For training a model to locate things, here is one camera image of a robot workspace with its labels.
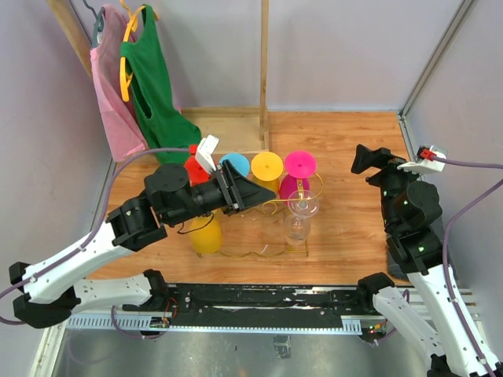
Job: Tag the magenta plastic wine glass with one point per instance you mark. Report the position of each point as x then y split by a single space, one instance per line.
300 166

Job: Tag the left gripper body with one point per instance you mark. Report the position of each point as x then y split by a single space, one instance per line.
224 187

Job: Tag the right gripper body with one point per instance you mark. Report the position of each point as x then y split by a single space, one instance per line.
390 177

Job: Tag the pink shirt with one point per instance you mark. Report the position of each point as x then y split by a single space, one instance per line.
118 117

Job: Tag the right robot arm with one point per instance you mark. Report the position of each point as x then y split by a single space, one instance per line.
449 342

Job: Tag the wooden clothes rack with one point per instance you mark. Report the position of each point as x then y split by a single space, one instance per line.
240 129

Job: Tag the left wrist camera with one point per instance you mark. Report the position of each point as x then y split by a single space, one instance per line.
203 152

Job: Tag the grey clothes hanger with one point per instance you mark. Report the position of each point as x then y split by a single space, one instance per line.
99 23

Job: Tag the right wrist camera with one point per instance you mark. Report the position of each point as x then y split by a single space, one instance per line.
425 162

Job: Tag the black mounting base rail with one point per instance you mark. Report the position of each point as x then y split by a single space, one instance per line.
263 307

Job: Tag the green tank top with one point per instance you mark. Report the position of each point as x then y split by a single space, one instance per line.
162 125

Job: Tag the red plastic wine glass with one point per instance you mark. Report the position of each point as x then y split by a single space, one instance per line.
197 174

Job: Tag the yellow wine glass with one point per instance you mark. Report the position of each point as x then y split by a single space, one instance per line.
205 234
266 168

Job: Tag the grey checked cloth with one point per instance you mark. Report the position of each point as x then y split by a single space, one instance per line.
395 263

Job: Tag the yellow clothes hanger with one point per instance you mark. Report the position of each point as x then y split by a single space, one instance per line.
139 59

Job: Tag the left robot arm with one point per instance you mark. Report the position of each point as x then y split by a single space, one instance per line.
54 289

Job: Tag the clear plastic wine glass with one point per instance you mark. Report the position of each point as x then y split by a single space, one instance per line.
302 205

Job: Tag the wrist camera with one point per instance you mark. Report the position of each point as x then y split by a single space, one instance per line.
203 152
425 162

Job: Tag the blue plastic wine glass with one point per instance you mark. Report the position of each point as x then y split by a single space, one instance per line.
239 162

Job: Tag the gold wire glass rack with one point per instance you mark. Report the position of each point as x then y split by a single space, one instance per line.
259 232

